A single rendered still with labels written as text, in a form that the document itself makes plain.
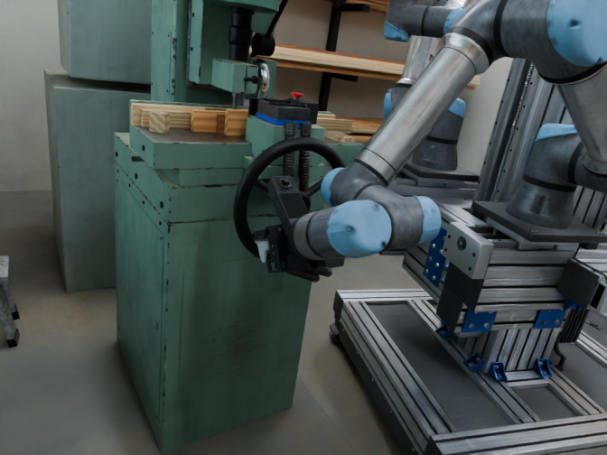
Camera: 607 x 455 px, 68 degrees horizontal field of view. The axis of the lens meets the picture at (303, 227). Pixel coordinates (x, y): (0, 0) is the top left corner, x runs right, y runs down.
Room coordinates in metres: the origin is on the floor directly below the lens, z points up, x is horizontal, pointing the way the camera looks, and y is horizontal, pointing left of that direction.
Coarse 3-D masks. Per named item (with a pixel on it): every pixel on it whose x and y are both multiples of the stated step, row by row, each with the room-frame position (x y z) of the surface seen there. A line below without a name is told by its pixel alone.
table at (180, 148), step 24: (144, 144) 0.99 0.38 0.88; (168, 144) 0.95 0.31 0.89; (192, 144) 0.98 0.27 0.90; (216, 144) 1.02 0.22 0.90; (240, 144) 1.05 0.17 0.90; (336, 144) 1.22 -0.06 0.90; (360, 144) 1.27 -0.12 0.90; (168, 168) 0.95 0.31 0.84; (192, 168) 0.98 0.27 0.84; (216, 168) 1.02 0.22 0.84; (312, 168) 1.06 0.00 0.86
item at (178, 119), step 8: (144, 112) 1.07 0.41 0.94; (168, 112) 1.10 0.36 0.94; (176, 112) 1.12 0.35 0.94; (184, 112) 1.13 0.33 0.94; (144, 120) 1.07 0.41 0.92; (176, 120) 1.12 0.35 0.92; (184, 120) 1.13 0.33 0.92; (320, 120) 1.37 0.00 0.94; (328, 120) 1.39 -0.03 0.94; (336, 120) 1.40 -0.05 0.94; (344, 120) 1.42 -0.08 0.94; (352, 120) 1.44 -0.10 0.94; (328, 128) 1.39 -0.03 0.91; (336, 128) 1.41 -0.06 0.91; (344, 128) 1.42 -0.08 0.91
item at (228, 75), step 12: (216, 60) 1.24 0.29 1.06; (228, 60) 1.22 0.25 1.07; (216, 72) 1.24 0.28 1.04; (228, 72) 1.18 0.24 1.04; (240, 72) 1.17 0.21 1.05; (252, 72) 1.19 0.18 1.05; (216, 84) 1.24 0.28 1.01; (228, 84) 1.18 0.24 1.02; (240, 84) 1.17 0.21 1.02; (252, 84) 1.19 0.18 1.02
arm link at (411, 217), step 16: (368, 192) 0.69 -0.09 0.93; (384, 192) 0.68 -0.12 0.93; (384, 208) 0.61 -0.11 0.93; (400, 208) 0.62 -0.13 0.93; (416, 208) 0.64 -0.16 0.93; (432, 208) 0.65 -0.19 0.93; (400, 224) 0.60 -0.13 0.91; (416, 224) 0.62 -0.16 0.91; (432, 224) 0.64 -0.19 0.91; (400, 240) 0.60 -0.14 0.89; (416, 240) 0.62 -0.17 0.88
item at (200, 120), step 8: (192, 112) 1.11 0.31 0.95; (200, 112) 1.11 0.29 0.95; (208, 112) 1.13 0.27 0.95; (216, 112) 1.14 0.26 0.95; (224, 112) 1.15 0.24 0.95; (192, 120) 1.11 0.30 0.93; (200, 120) 1.11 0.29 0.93; (208, 120) 1.13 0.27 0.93; (216, 120) 1.14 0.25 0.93; (192, 128) 1.11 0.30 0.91; (200, 128) 1.12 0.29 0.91; (208, 128) 1.13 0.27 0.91; (216, 128) 1.14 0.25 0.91
